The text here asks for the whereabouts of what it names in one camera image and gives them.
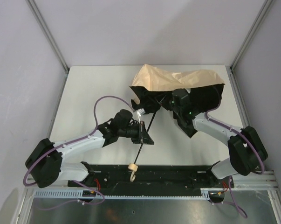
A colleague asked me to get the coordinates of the beige and black folding umbrella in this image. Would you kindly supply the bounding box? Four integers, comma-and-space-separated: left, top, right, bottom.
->
128, 63, 226, 183

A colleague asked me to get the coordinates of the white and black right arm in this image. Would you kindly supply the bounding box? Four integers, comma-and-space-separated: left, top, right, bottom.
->
161, 85, 268, 179

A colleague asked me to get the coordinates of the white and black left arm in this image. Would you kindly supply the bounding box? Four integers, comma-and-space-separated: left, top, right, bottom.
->
25, 109, 154, 188

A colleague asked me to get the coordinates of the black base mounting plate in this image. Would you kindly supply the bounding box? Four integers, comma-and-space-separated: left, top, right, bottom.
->
82, 165, 234, 197

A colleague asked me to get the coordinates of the grey slotted cable duct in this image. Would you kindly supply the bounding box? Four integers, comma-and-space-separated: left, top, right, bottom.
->
33, 189, 210, 200

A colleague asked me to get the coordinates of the left aluminium frame post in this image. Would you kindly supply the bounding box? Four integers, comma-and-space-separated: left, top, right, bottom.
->
26, 0, 69, 74

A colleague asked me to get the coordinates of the aluminium frame post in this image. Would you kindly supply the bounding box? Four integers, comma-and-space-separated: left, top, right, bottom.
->
26, 0, 69, 74
230, 0, 275, 71

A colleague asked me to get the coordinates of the right aluminium frame post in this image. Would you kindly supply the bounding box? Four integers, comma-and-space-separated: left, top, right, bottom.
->
230, 0, 275, 71

